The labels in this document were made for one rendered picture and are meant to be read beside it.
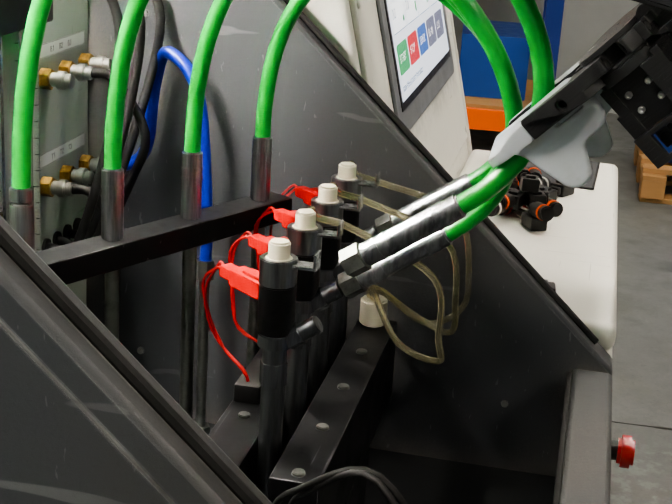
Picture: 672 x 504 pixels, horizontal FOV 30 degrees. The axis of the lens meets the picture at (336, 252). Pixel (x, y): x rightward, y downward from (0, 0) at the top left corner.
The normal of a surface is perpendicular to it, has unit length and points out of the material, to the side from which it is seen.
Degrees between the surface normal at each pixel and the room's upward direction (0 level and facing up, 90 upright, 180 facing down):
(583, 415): 0
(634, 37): 66
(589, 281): 0
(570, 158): 101
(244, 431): 0
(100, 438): 90
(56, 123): 90
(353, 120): 90
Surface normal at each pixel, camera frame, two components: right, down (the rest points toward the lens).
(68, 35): 0.98, 0.12
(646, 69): -0.44, 0.47
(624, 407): 0.06, -0.95
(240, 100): -0.22, 0.29
